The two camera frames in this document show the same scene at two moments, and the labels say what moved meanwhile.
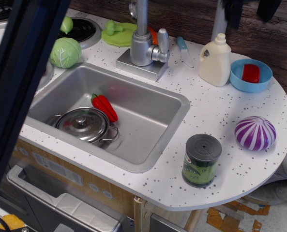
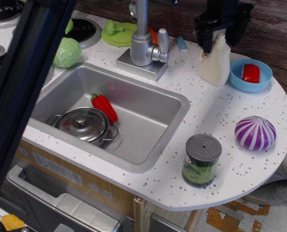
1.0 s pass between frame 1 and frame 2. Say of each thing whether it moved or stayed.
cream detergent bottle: stayed
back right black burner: stayed
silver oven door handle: stayed
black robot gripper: moved
